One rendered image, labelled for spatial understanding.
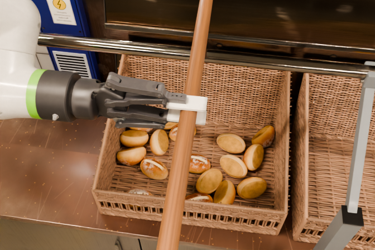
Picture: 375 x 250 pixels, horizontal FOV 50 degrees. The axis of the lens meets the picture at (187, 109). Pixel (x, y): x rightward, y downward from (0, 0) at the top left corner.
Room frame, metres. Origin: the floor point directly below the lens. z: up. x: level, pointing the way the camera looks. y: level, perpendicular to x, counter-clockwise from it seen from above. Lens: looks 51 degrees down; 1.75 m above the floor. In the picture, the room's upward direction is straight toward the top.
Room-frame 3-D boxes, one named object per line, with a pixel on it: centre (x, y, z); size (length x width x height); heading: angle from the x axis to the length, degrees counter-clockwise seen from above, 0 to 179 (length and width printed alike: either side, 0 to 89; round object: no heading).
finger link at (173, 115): (0.45, 0.00, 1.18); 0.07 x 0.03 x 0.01; 83
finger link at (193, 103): (0.45, 0.00, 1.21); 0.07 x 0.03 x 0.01; 83
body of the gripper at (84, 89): (0.47, 0.16, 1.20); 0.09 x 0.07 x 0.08; 83
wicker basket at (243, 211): (0.73, -0.03, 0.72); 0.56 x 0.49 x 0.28; 83
